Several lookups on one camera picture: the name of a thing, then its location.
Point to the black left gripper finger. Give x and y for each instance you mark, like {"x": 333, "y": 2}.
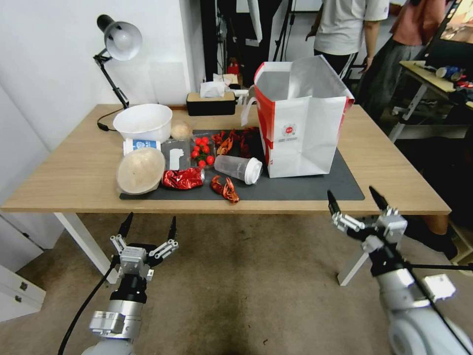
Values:
{"x": 172, "y": 231}
{"x": 125, "y": 229}

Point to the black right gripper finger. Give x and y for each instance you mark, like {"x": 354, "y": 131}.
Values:
{"x": 380, "y": 201}
{"x": 334, "y": 207}

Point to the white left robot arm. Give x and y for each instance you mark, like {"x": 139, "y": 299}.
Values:
{"x": 118, "y": 314}

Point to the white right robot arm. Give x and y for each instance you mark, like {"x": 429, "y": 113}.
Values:
{"x": 406, "y": 307}

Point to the clear plastic food tray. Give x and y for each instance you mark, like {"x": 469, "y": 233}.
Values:
{"x": 175, "y": 155}

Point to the white and red delivery bag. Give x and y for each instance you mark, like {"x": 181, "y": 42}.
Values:
{"x": 303, "y": 129}

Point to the dark grey table mat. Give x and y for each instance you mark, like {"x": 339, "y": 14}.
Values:
{"x": 295, "y": 186}

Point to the crushed red foil wrapper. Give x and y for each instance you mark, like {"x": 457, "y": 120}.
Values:
{"x": 183, "y": 178}

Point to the red crayfish with big claws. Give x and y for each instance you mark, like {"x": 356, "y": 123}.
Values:
{"x": 229, "y": 192}

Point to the wooden table with white legs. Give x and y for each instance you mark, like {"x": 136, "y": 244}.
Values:
{"x": 74, "y": 166}

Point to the blue and white yoghurt cup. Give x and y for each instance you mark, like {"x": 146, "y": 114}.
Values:
{"x": 142, "y": 145}

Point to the red cherry tomato bunch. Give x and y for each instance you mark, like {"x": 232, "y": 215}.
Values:
{"x": 201, "y": 149}

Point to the clear cup with white lid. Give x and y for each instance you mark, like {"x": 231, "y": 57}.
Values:
{"x": 234, "y": 167}

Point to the round beige bun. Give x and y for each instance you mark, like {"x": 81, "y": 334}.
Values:
{"x": 180, "y": 130}

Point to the orange red crayfish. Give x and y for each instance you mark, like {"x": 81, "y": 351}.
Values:
{"x": 223, "y": 142}

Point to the white cabinet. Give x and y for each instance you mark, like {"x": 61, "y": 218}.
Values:
{"x": 18, "y": 296}

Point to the large white plastic bowl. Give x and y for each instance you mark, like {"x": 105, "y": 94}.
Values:
{"x": 142, "y": 118}

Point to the black tissue box wooden lid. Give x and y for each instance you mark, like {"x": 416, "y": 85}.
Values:
{"x": 210, "y": 105}

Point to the blue and white can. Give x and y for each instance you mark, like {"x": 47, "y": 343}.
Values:
{"x": 449, "y": 72}

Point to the white tissue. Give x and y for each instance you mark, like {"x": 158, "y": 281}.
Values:
{"x": 212, "y": 88}

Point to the person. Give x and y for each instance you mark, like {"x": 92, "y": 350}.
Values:
{"x": 406, "y": 29}
{"x": 343, "y": 29}

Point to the black tripod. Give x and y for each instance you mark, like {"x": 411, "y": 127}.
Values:
{"x": 282, "y": 33}

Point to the black monitor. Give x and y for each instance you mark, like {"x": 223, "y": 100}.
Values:
{"x": 454, "y": 33}

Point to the black desk lamp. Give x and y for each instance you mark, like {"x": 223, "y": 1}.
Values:
{"x": 123, "y": 37}

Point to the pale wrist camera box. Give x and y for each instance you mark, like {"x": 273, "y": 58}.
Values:
{"x": 393, "y": 226}
{"x": 133, "y": 259}

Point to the wooden side table white frame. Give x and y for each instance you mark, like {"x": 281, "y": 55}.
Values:
{"x": 425, "y": 74}

